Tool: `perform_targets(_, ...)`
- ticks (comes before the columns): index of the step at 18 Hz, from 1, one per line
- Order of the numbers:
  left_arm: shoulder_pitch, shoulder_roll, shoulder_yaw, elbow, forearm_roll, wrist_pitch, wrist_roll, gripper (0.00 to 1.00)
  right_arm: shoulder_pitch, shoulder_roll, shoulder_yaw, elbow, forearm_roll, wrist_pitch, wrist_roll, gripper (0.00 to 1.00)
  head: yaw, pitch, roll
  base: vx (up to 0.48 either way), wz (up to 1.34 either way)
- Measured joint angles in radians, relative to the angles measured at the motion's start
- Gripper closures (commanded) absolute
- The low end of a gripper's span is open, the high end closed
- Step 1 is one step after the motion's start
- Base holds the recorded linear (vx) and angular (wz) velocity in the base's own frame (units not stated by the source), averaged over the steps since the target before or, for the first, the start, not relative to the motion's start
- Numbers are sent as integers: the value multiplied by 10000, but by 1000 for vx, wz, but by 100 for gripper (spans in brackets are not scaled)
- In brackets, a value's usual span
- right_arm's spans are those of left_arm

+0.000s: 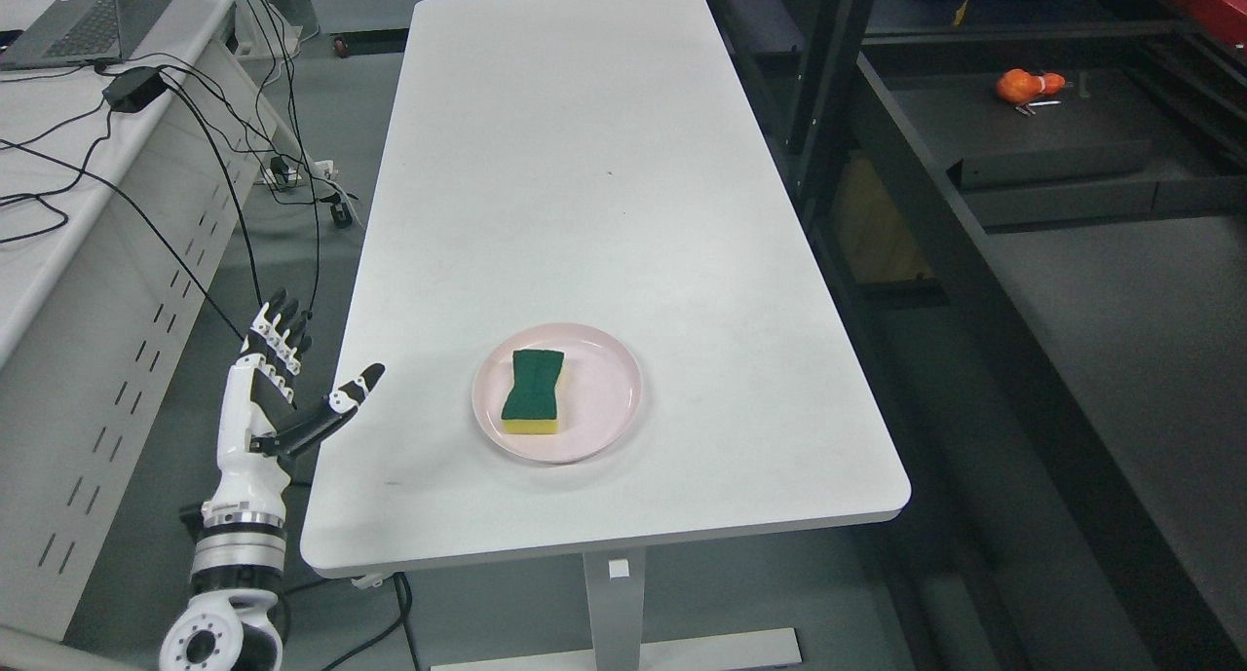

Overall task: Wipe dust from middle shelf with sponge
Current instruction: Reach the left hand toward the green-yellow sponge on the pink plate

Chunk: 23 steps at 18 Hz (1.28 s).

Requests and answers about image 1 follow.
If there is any black cable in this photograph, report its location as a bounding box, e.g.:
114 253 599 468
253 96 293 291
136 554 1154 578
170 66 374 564
156 62 264 307

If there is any white side desk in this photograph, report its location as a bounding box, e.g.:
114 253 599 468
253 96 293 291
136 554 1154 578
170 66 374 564
1 0 293 644

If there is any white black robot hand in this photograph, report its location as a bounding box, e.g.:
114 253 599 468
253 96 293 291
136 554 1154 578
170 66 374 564
201 289 387 528

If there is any grey laptop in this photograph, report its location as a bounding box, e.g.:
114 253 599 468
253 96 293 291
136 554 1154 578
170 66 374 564
2 0 173 71

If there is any black metal shelving rack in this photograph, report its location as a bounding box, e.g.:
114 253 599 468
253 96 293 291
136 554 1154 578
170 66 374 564
717 0 1245 670

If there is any green yellow sponge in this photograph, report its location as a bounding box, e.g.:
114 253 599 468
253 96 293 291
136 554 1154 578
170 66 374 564
503 349 565 435

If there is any black power adapter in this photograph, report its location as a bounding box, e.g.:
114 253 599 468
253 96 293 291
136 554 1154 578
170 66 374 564
102 64 170 115

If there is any orange toy object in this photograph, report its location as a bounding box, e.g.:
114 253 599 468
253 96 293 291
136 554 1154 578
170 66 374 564
994 69 1066 106

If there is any white power strip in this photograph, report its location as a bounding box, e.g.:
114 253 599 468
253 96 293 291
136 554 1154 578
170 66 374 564
254 156 339 191

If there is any pink plate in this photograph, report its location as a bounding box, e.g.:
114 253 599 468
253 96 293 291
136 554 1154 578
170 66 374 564
473 323 643 466

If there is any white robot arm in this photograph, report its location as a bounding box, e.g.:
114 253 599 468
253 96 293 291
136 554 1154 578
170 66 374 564
160 515 286 670

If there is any white table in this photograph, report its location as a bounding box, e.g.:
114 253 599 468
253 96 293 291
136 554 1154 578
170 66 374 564
301 0 910 670

